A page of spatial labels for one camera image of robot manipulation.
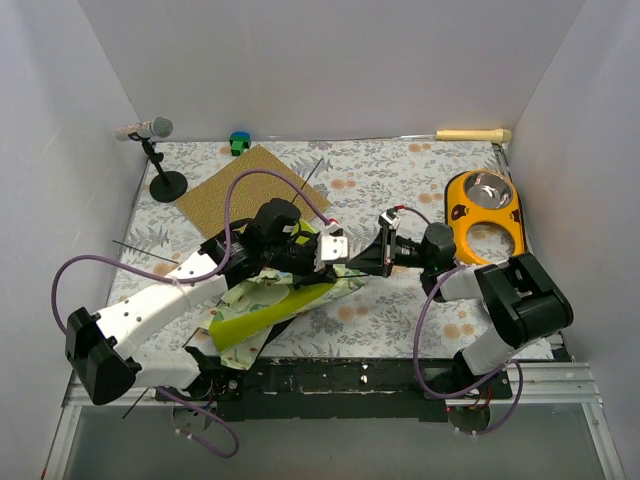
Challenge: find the aluminium frame rail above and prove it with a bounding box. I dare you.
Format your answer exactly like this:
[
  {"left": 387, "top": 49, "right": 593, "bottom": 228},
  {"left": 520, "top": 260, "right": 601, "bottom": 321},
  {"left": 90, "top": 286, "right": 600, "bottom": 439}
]
[{"left": 44, "top": 358, "right": 625, "bottom": 479}]

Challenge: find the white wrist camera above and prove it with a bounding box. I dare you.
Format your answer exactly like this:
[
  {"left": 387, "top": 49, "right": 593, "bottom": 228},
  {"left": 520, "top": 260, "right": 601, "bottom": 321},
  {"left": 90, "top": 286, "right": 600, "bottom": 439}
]
[
  {"left": 378, "top": 205, "right": 404, "bottom": 231},
  {"left": 314, "top": 233, "right": 349, "bottom": 271}
]

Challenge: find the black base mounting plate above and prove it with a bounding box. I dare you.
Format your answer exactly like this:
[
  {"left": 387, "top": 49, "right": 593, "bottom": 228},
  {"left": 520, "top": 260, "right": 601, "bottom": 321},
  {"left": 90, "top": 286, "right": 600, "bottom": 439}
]
[{"left": 154, "top": 356, "right": 514, "bottom": 424}]

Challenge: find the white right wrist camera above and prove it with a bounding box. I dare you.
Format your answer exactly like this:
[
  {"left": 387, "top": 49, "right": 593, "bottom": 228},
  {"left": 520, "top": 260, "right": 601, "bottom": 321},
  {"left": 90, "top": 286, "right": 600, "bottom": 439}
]
[{"left": 378, "top": 205, "right": 404, "bottom": 231}]

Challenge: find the green and blue toy block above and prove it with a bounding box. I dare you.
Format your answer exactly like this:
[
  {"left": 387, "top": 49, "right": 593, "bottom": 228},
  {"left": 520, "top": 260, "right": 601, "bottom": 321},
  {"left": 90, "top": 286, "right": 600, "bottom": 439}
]
[{"left": 229, "top": 131, "right": 251, "bottom": 157}]

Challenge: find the yellow double pet bowl stand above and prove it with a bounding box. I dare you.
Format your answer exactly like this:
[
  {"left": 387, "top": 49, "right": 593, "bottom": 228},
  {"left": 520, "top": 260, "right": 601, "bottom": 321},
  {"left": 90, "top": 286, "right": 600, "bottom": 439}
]
[{"left": 444, "top": 170, "right": 527, "bottom": 265}]

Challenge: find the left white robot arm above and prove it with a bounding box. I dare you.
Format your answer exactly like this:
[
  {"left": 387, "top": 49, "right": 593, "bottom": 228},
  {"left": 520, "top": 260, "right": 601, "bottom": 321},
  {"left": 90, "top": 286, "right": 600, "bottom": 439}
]
[{"left": 66, "top": 198, "right": 348, "bottom": 405}]

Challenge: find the grey head microphone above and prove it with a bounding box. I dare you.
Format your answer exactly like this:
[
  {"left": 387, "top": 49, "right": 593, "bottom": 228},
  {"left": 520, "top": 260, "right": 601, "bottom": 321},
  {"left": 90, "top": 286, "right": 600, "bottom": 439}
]
[{"left": 114, "top": 116, "right": 174, "bottom": 141}]

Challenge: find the green avocado print pet tent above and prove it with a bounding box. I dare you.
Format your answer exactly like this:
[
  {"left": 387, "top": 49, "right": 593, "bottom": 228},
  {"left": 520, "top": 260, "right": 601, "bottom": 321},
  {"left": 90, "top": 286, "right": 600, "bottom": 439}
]
[{"left": 209, "top": 265, "right": 364, "bottom": 370}]

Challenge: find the floral patterned tablecloth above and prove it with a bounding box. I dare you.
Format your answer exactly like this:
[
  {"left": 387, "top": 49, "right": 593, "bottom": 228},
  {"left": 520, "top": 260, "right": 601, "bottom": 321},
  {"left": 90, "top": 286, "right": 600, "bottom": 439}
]
[{"left": 121, "top": 140, "right": 499, "bottom": 358}]

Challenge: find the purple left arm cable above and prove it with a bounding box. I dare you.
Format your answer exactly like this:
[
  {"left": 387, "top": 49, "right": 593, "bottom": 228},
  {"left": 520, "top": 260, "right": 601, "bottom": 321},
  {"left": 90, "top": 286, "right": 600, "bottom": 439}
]
[{"left": 51, "top": 169, "right": 337, "bottom": 459}]

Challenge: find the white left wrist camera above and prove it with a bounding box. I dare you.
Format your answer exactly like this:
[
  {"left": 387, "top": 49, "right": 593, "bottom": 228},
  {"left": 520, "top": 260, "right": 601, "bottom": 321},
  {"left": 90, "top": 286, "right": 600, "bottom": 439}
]
[{"left": 314, "top": 233, "right": 349, "bottom": 271}]

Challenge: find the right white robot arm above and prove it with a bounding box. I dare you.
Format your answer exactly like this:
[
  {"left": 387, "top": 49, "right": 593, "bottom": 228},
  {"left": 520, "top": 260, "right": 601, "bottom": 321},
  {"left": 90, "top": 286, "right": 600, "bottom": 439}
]
[{"left": 347, "top": 222, "right": 574, "bottom": 398}]

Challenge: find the steel bowl in stand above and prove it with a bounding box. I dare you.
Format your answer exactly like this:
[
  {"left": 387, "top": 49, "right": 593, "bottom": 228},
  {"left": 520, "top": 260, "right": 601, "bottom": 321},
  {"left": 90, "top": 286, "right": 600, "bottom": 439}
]
[{"left": 463, "top": 171, "right": 514, "bottom": 210}]

